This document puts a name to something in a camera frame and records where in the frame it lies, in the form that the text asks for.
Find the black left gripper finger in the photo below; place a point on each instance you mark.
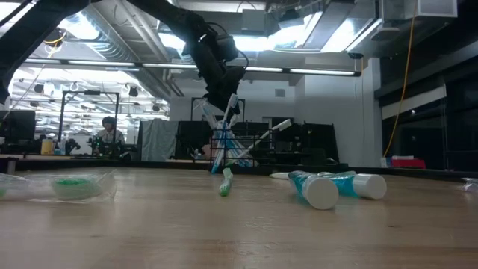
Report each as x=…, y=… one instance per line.
x=242, y=98
x=216, y=101

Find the blue toothpaste tube white cap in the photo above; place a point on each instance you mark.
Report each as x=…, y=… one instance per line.
x=369, y=186
x=321, y=192

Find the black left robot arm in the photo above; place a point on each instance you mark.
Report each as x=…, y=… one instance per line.
x=30, y=33

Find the gray hanging cloth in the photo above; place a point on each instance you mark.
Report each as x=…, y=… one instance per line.
x=158, y=140

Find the black partition panel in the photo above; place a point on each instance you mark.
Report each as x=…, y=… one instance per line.
x=313, y=142

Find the long ceiling light bar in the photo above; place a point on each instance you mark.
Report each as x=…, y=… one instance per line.
x=101, y=63

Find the packaged green toothbrush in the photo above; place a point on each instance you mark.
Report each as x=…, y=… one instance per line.
x=74, y=187

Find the white flat box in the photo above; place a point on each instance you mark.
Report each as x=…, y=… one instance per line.
x=402, y=157

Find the yellow plastic tub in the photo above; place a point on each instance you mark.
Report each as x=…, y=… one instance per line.
x=47, y=147

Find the red box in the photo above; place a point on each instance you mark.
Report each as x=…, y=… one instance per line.
x=409, y=164

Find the black monitor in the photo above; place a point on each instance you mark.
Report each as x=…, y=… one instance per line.
x=18, y=125

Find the white ceiling vent unit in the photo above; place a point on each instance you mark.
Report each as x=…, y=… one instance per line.
x=429, y=9

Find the clear plastic wrapper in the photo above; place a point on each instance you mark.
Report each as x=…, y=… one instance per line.
x=470, y=185

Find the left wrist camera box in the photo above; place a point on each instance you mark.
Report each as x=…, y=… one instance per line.
x=227, y=48

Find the square wall vent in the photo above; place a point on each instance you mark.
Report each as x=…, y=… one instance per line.
x=279, y=93

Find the black ceiling camera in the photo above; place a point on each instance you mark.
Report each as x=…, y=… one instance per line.
x=355, y=55

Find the silver spiral air duct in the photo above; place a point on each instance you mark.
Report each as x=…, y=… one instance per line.
x=104, y=41

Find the tall black gantry frame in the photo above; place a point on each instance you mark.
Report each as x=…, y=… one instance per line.
x=89, y=92

